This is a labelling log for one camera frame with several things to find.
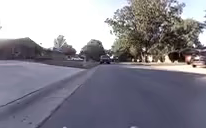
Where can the dark vehicle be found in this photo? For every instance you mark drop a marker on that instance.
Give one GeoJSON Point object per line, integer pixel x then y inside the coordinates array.
{"type": "Point", "coordinates": [104, 59]}

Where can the dark round tree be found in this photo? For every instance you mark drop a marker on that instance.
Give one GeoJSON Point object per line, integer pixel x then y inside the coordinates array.
{"type": "Point", "coordinates": [92, 50]}

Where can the white car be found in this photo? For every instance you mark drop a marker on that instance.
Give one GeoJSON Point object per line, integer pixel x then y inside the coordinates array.
{"type": "Point", "coordinates": [77, 58]}

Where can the dark grass strip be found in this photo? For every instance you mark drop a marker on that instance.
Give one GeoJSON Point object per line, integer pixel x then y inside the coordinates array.
{"type": "Point", "coordinates": [74, 63]}

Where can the reddish building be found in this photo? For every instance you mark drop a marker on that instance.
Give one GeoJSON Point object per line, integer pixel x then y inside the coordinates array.
{"type": "Point", "coordinates": [69, 51]}

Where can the grey asphalt road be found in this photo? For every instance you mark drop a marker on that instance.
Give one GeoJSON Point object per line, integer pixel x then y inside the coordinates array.
{"type": "Point", "coordinates": [131, 96]}

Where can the pale green tree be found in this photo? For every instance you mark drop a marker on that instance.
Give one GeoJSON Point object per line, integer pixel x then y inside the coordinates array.
{"type": "Point", "coordinates": [60, 41]}

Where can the large green tree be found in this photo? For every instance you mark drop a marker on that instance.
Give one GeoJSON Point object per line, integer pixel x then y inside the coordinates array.
{"type": "Point", "coordinates": [147, 23]}

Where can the pale concrete kerb gutter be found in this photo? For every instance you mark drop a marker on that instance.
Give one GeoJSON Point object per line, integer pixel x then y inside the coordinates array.
{"type": "Point", "coordinates": [41, 103]}

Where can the pale concrete pavement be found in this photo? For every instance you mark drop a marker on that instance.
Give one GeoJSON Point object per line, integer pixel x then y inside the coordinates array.
{"type": "Point", "coordinates": [21, 80]}

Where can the low brick house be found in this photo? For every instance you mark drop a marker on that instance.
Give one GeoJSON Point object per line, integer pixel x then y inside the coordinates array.
{"type": "Point", "coordinates": [17, 50]}

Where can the red car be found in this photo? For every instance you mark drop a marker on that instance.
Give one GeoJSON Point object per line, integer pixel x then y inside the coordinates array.
{"type": "Point", "coordinates": [199, 61]}

